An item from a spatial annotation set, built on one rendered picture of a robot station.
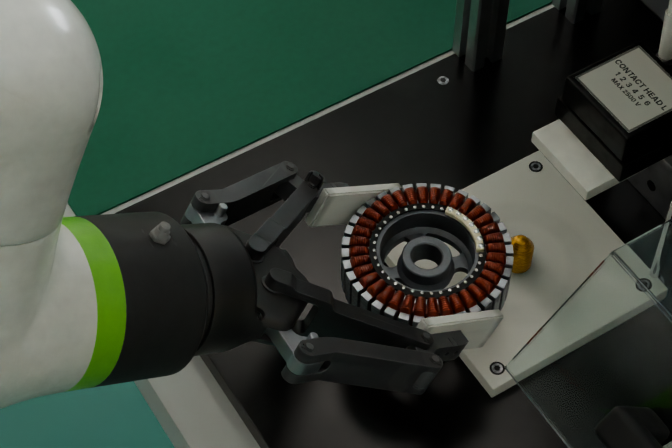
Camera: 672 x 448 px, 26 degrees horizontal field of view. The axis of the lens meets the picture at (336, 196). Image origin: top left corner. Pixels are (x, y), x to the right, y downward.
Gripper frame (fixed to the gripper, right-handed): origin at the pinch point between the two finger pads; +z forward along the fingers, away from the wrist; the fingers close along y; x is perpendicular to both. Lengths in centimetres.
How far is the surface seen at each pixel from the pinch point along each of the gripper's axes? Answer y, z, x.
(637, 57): -2.2, 11.7, 15.9
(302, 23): -30.9, 12.4, -3.6
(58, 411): -52, 29, -81
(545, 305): 4.0, 10.0, -1.1
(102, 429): -47, 32, -79
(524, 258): 0.9, 9.3, 0.5
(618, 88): -0.7, 9.3, 14.5
